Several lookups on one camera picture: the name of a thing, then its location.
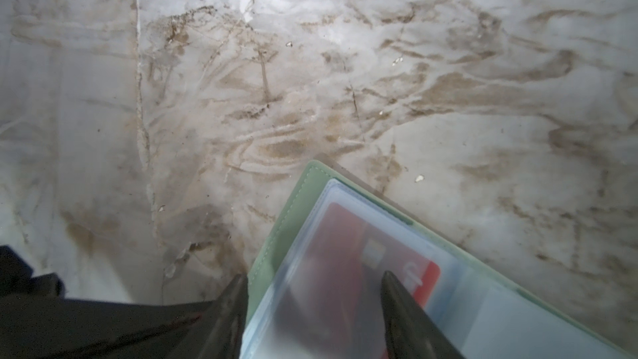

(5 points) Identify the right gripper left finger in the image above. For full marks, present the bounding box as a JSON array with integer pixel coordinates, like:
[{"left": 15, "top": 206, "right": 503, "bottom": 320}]
[{"left": 167, "top": 274, "right": 249, "bottom": 358}]

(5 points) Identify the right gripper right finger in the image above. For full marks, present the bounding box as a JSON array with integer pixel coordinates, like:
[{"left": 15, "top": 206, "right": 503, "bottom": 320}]
[{"left": 380, "top": 271, "right": 464, "bottom": 359}]

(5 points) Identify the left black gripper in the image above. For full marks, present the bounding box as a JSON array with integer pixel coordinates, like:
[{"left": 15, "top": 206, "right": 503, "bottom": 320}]
[{"left": 1, "top": 245, "right": 211, "bottom": 358}]

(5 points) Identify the red card in holder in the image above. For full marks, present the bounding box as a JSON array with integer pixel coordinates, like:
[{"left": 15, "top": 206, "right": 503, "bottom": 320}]
[{"left": 271, "top": 203, "right": 441, "bottom": 358}]

